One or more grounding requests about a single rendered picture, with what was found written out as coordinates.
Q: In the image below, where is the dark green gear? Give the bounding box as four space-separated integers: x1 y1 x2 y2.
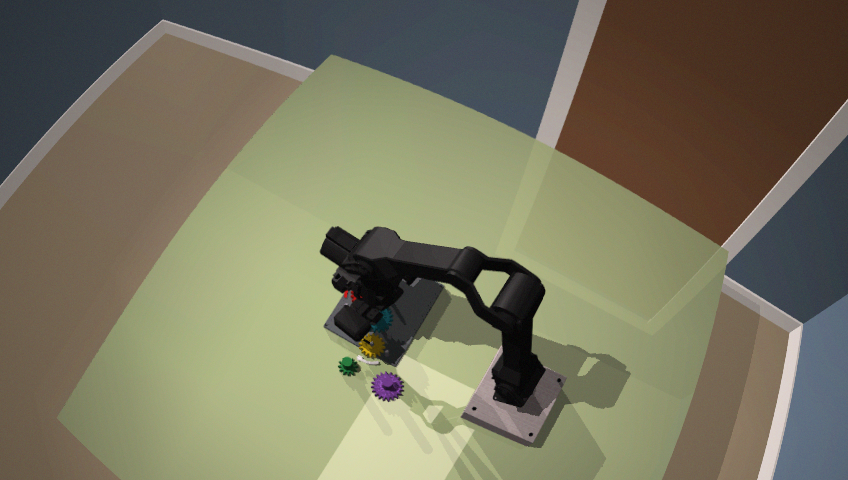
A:
338 356 358 376

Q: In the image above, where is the yellow gear with black stripe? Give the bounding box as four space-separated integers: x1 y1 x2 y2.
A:
359 333 385 358

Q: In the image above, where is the purple gear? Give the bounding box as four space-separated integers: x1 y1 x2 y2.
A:
371 372 404 402

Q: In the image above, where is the teal gear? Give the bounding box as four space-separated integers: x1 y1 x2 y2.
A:
369 308 394 333

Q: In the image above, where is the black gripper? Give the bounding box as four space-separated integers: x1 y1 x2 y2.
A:
334 276 404 342

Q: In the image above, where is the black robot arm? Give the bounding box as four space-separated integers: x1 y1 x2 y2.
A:
319 226 546 408

